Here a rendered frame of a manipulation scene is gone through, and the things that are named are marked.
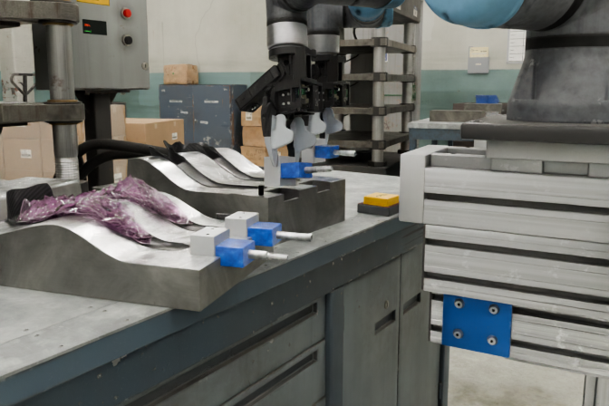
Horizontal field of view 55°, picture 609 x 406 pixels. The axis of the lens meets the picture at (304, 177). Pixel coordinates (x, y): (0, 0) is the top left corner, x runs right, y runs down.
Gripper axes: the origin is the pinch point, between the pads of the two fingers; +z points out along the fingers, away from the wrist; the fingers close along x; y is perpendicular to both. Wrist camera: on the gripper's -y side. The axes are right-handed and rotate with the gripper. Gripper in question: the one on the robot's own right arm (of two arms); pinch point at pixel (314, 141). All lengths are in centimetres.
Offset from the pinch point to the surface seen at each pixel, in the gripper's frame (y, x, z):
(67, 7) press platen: -57, -25, -32
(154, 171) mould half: -14.6, -36.0, 3.9
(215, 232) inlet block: 22, -57, 7
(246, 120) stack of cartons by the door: -448, 496, 31
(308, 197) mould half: 14.4, -23.7, 7.9
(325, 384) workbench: 15, -18, 48
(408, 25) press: -179, 433, -73
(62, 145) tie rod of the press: -61, -27, 2
